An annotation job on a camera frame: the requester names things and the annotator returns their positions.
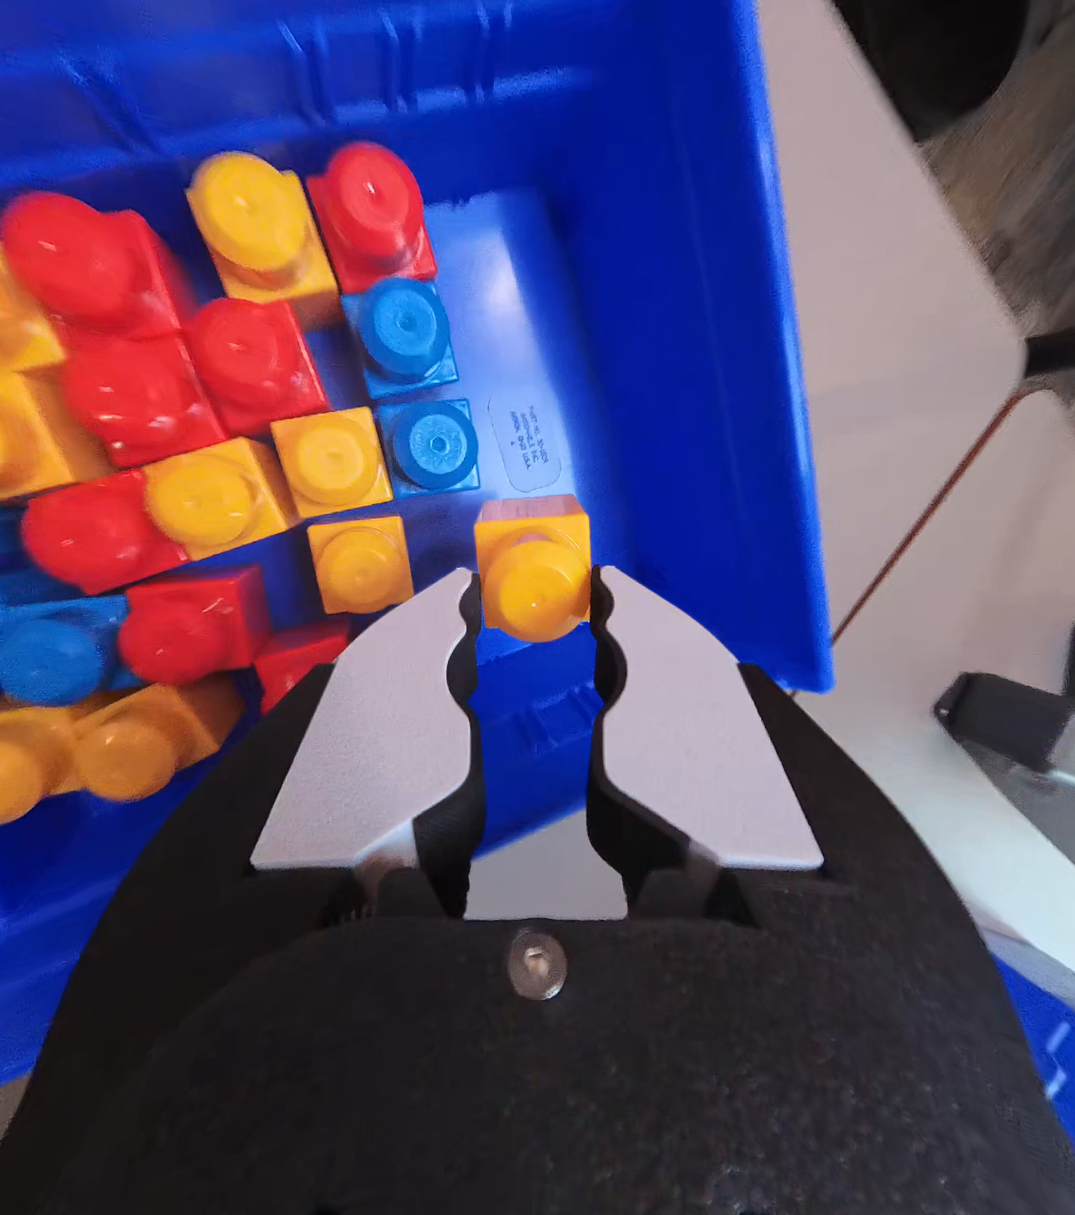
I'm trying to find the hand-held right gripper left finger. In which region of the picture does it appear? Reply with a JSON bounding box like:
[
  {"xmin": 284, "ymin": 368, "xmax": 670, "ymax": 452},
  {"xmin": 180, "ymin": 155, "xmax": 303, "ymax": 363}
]
[{"xmin": 251, "ymin": 567, "xmax": 489, "ymax": 919}]

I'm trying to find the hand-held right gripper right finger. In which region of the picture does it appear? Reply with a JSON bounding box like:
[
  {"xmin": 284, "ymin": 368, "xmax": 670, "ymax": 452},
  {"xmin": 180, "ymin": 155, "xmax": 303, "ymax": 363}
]
[{"xmin": 585, "ymin": 565, "xmax": 826, "ymax": 904}]

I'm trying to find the blue plastic bin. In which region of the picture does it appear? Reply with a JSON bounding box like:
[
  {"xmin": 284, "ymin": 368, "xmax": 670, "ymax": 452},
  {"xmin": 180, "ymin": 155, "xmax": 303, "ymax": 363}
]
[{"xmin": 0, "ymin": 0, "xmax": 835, "ymax": 1116}]

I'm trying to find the dark device box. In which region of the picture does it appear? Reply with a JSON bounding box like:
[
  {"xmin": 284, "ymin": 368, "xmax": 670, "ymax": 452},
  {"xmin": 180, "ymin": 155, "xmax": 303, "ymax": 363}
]
[{"xmin": 934, "ymin": 607, "xmax": 1075, "ymax": 788}]

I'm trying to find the pile of blocks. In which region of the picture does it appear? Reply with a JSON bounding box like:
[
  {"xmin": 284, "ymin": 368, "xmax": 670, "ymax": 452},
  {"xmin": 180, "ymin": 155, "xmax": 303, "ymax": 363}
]
[{"xmin": 0, "ymin": 141, "xmax": 481, "ymax": 827}]

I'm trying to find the yellow mega block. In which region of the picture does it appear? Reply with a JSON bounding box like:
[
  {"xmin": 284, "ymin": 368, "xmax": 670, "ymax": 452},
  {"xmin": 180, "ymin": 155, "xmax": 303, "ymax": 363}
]
[{"xmin": 473, "ymin": 493, "xmax": 596, "ymax": 643}]

